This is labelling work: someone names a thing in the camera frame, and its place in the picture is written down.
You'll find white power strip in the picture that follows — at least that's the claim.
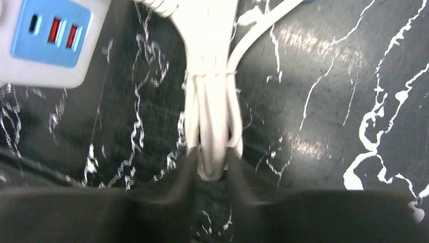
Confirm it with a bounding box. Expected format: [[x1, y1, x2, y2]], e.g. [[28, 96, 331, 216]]
[[1, 0, 111, 89]]

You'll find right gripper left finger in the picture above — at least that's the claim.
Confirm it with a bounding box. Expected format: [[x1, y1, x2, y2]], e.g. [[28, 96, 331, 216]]
[[1, 148, 198, 242]]

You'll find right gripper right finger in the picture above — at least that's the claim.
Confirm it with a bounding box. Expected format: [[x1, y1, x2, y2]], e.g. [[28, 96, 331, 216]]
[[225, 152, 428, 242]]

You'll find white cable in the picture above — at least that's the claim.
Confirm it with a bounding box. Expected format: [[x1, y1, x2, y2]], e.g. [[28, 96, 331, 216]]
[[134, 0, 306, 182]]

